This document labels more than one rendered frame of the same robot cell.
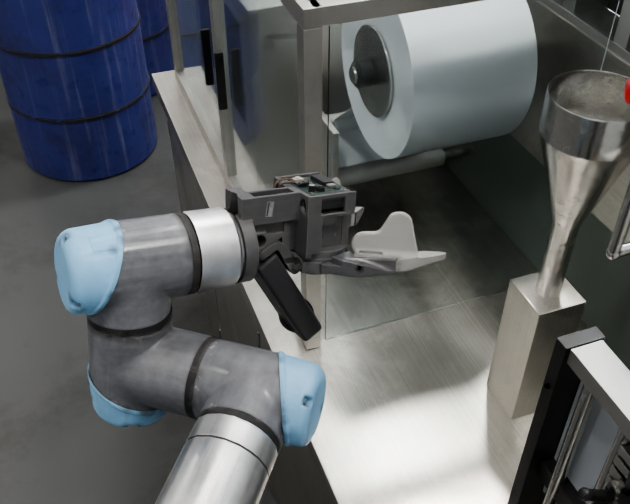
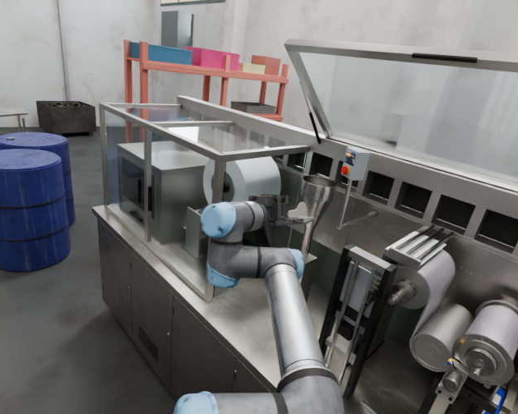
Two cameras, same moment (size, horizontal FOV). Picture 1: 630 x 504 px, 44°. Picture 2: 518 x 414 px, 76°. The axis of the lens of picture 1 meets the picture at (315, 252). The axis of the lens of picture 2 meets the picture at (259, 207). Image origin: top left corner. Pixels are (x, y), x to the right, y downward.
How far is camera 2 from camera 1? 45 cm
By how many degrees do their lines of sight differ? 29
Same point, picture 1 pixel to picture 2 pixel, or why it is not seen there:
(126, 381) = (233, 264)
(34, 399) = (20, 385)
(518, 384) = not seen: hidden behind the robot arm
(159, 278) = (244, 221)
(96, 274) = (229, 217)
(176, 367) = (252, 255)
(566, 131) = (313, 191)
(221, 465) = (291, 278)
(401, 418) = (255, 319)
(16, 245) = not seen: outside the picture
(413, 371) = (252, 302)
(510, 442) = not seen: hidden behind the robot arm
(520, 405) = not seen: hidden behind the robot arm
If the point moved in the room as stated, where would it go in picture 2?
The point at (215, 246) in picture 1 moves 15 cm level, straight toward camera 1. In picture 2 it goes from (257, 211) to (296, 240)
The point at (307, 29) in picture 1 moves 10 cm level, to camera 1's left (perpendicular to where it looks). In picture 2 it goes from (220, 163) to (194, 162)
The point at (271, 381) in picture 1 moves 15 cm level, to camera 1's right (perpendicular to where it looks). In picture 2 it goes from (289, 254) to (340, 247)
